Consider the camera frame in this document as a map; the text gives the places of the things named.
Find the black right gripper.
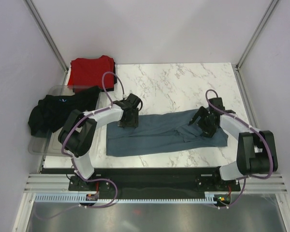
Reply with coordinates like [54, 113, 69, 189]
[189, 106, 218, 138]

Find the blue-grey t-shirt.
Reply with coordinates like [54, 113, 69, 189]
[106, 110, 228, 157]

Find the black t-shirt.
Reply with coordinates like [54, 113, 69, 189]
[28, 86, 101, 136]
[101, 60, 118, 92]

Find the clear plastic bin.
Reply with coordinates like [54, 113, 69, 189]
[29, 86, 90, 156]

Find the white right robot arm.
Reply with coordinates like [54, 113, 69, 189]
[189, 97, 278, 190]

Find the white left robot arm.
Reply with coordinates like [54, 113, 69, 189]
[58, 93, 143, 190]

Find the folded black t-shirt under red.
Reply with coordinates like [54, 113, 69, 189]
[101, 60, 118, 92]

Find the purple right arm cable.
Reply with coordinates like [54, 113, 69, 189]
[205, 89, 274, 181]

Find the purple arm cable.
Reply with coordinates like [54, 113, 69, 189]
[205, 89, 274, 181]
[60, 72, 128, 181]

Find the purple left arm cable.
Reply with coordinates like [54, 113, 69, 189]
[60, 72, 128, 181]

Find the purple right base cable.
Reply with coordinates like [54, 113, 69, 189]
[214, 176, 247, 210]

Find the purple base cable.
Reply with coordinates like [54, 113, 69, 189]
[35, 176, 119, 220]
[214, 176, 247, 210]

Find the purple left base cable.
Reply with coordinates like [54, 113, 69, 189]
[35, 176, 119, 220]

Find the white slotted cable duct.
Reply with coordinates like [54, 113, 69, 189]
[34, 192, 217, 204]

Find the aluminium corner frame post right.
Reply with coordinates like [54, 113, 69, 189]
[234, 0, 280, 72]

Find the aluminium corner frame post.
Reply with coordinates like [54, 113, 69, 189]
[234, 0, 280, 72]
[24, 0, 69, 73]

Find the aluminium corner frame post left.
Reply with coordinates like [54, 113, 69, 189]
[24, 0, 69, 73]

